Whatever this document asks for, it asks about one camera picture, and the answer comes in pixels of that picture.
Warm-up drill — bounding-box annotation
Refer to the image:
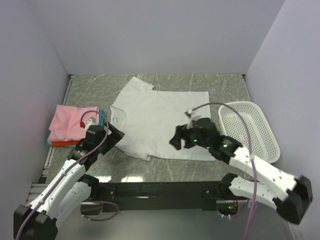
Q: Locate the white t shirt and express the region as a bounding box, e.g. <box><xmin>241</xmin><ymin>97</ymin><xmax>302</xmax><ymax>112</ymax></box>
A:
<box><xmin>110</xmin><ymin>77</ymin><xmax>215</xmax><ymax>161</ymax></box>

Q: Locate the white perforated plastic basket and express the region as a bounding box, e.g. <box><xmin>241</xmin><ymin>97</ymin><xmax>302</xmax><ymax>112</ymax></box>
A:
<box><xmin>218</xmin><ymin>101</ymin><xmax>281</xmax><ymax>164</ymax></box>

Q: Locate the teal folded t shirt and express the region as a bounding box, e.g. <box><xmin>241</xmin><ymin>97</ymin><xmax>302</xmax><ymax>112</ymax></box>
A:
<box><xmin>47</xmin><ymin>109</ymin><xmax>105</xmax><ymax>146</ymax></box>

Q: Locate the pink folded t shirt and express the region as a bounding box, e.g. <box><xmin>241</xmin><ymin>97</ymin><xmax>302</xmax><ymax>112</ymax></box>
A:
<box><xmin>47</xmin><ymin>105</ymin><xmax>99</xmax><ymax>143</ymax></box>

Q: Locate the purple cable under base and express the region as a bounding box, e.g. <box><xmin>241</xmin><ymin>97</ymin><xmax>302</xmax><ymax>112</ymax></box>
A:
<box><xmin>80</xmin><ymin>199</ymin><xmax>120</xmax><ymax>222</ymax></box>

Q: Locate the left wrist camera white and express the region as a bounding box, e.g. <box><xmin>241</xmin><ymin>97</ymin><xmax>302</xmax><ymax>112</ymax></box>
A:
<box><xmin>80</xmin><ymin>117</ymin><xmax>98</xmax><ymax>131</ymax></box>

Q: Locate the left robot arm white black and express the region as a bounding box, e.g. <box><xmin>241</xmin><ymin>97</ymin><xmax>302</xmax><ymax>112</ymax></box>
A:
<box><xmin>13</xmin><ymin>122</ymin><xmax>125</xmax><ymax>240</ymax></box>

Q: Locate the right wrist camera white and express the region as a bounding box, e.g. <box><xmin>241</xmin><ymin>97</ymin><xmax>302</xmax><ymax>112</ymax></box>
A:
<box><xmin>184</xmin><ymin>108</ymin><xmax>201</xmax><ymax>128</ymax></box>

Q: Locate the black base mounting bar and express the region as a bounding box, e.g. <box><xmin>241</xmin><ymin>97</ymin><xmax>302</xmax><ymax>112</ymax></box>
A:
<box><xmin>79</xmin><ymin>174</ymin><xmax>241</xmax><ymax>216</ymax></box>

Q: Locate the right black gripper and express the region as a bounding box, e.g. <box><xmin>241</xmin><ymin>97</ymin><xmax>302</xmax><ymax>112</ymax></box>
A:
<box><xmin>168</xmin><ymin>123</ymin><xmax>211</xmax><ymax>151</ymax></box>

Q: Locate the orange folded t shirt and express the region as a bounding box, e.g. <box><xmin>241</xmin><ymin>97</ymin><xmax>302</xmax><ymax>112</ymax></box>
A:
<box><xmin>50</xmin><ymin>140</ymin><xmax>79</xmax><ymax>147</ymax></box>

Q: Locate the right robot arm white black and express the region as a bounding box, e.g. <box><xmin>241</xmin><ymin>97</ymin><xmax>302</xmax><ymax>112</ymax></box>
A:
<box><xmin>169</xmin><ymin>117</ymin><xmax>313</xmax><ymax>225</ymax></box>

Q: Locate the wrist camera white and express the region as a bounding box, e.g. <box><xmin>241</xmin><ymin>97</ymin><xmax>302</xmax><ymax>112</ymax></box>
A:
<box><xmin>184</xmin><ymin>108</ymin><xmax>201</xmax><ymax>128</ymax></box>
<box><xmin>80</xmin><ymin>117</ymin><xmax>98</xmax><ymax>131</ymax></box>

